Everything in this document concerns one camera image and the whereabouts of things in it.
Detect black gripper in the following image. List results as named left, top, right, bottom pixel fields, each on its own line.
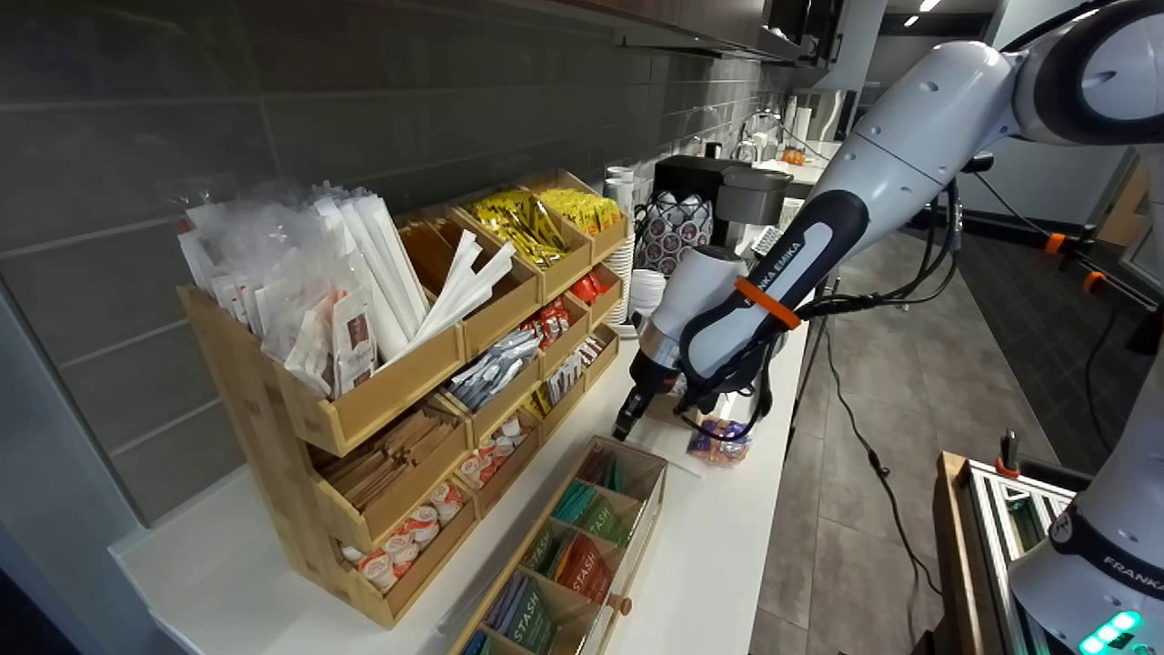
left=611, top=354, right=683, bottom=439

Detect wooden tea box clear lid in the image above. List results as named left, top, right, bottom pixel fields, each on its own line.
left=447, top=434, right=672, bottom=655

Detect tiered wooden organizer shelf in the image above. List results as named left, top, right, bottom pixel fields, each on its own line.
left=179, top=167, right=638, bottom=634

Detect blue snack packet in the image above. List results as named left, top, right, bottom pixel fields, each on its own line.
left=683, top=415, right=757, bottom=469

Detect red ketchup packets pile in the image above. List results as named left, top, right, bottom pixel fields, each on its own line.
left=567, top=268, right=611, bottom=308

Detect silver packets pile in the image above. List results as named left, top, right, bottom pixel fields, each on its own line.
left=443, top=325, right=547, bottom=415

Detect yellow condiment packets pile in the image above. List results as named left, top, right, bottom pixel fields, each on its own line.
left=469, top=184, right=567, bottom=273
left=530, top=181, right=627, bottom=245

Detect bunch of white wrapped straws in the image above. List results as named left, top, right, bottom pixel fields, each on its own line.
left=343, top=184, right=519, bottom=358

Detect black coffee machine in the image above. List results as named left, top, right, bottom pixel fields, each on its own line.
left=651, top=151, right=798, bottom=232

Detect brown stir sticks pile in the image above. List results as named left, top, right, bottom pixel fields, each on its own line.
left=315, top=409, right=469, bottom=517

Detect clear plastic cutlery bags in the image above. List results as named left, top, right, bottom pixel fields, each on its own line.
left=179, top=177, right=413, bottom=398

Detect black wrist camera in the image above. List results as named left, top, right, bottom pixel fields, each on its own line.
left=672, top=349, right=760, bottom=423

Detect orange strap on arm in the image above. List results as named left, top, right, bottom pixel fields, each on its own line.
left=732, top=278, right=804, bottom=336

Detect black cable on floor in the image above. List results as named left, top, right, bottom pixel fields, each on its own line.
left=817, top=339, right=945, bottom=604

